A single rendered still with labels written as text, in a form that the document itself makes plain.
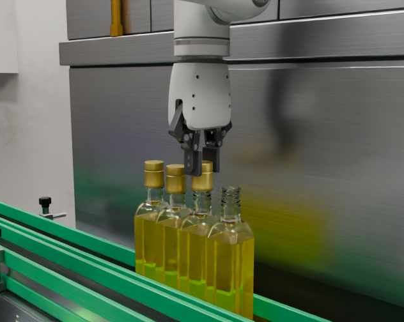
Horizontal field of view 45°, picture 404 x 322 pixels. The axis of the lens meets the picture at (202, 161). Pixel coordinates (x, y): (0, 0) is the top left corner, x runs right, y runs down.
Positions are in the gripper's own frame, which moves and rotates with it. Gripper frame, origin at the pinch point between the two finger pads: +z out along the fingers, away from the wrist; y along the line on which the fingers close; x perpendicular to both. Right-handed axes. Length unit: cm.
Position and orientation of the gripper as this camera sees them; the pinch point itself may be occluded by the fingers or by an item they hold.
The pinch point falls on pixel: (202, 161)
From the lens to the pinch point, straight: 77.1
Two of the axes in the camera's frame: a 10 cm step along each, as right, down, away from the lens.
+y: -6.7, 1.2, -7.3
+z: 0.0, 9.9, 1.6
